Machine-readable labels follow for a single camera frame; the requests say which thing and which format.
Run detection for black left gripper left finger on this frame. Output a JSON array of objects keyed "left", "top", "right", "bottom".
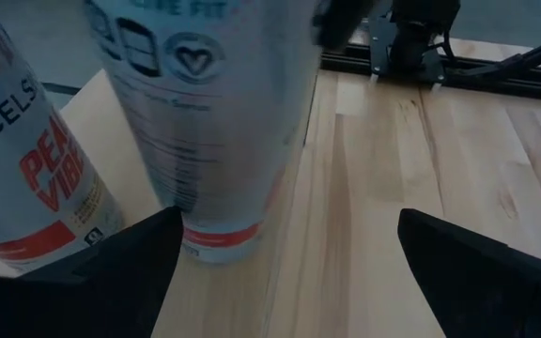
[{"left": 0, "top": 205, "right": 186, "bottom": 338}]

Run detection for wooden shelf black metal legs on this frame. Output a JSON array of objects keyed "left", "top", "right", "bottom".
[{"left": 0, "top": 68, "right": 321, "bottom": 338}]

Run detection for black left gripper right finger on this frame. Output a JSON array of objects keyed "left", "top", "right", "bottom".
[{"left": 396, "top": 207, "right": 541, "bottom": 338}]

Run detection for Celsius Peach Vibe can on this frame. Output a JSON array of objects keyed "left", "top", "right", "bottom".
[{"left": 0, "top": 0, "right": 126, "bottom": 276}]

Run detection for white slim Celsius can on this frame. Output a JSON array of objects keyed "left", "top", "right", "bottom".
[{"left": 82, "top": 0, "right": 328, "bottom": 265}]

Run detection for black aluminium table frame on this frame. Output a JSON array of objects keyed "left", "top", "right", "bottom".
[{"left": 319, "top": 28, "right": 541, "bottom": 103}]

